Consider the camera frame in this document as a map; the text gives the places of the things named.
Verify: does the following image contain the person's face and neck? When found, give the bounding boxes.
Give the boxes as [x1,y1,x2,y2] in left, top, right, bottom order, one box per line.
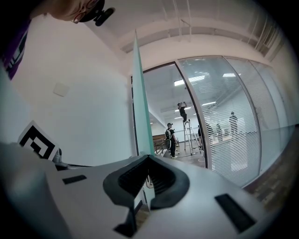
[29,0,106,23]

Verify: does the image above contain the black head camera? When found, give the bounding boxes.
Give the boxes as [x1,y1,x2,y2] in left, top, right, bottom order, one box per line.
[93,7,116,27]

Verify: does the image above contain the purple printed shirt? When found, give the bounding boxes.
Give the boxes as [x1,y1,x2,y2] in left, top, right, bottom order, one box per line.
[2,18,32,81]

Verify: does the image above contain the aluminium step ladder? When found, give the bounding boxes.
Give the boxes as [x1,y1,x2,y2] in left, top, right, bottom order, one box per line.
[183,119,202,156]

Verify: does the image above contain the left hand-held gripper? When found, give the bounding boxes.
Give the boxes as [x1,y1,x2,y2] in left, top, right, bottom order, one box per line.
[17,120,63,164]

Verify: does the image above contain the frosted glass door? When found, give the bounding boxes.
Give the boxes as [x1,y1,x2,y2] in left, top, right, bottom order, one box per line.
[129,29,157,160]

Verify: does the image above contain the person's eyeglasses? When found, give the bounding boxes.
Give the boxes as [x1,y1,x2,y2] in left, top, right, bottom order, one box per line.
[71,0,105,24]

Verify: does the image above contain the glass partition with blinds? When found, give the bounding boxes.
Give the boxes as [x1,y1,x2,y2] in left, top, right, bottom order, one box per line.
[142,55,295,189]

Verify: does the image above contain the white blank wall plate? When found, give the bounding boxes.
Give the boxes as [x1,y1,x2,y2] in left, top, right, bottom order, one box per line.
[53,82,70,97]

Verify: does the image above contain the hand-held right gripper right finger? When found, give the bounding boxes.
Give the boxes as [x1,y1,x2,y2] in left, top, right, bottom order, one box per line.
[137,155,280,239]

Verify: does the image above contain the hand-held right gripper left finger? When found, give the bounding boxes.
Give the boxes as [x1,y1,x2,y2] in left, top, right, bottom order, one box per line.
[0,142,150,239]

